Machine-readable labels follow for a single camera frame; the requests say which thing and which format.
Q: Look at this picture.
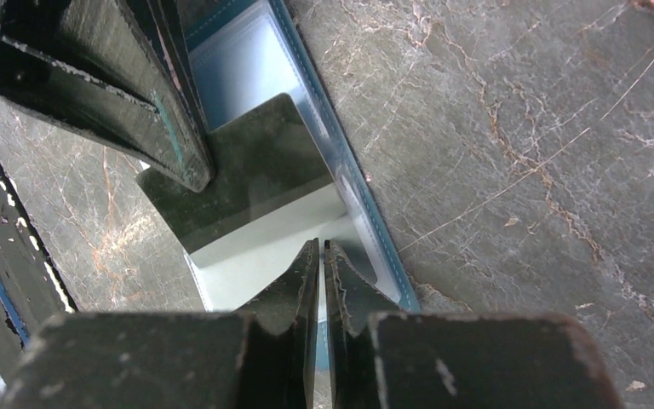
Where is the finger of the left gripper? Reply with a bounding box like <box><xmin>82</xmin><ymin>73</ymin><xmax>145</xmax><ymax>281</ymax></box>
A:
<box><xmin>0</xmin><ymin>1</ymin><xmax>215</xmax><ymax>192</ymax></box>
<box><xmin>126</xmin><ymin>0</ymin><xmax>207</xmax><ymax>133</ymax></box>

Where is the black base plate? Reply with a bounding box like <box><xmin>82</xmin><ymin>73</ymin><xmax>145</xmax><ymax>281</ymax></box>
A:
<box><xmin>0</xmin><ymin>164</ymin><xmax>77</xmax><ymax>382</ymax></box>

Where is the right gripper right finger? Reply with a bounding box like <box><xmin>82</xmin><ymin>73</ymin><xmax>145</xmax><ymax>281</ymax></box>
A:
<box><xmin>324</xmin><ymin>241</ymin><xmax>623</xmax><ymax>408</ymax></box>

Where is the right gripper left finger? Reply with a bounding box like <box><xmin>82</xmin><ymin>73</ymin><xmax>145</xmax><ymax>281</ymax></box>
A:
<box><xmin>0</xmin><ymin>239</ymin><xmax>320</xmax><ymax>408</ymax></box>

